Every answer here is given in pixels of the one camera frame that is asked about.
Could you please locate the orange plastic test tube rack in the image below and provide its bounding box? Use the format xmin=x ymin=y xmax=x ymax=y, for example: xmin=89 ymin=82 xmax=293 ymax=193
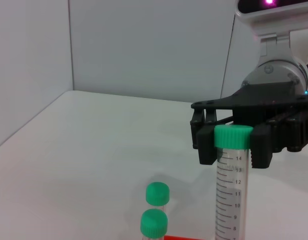
xmin=164 ymin=234 xmax=204 ymax=240

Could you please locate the clear test tube green cap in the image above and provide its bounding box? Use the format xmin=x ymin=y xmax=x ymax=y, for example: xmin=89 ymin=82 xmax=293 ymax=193
xmin=145 ymin=181 xmax=170 ymax=213
xmin=140 ymin=208 xmax=169 ymax=240
xmin=214 ymin=125 xmax=254 ymax=240

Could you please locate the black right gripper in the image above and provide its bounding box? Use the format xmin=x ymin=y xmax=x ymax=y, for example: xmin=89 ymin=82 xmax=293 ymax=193
xmin=190 ymin=80 xmax=308 ymax=170

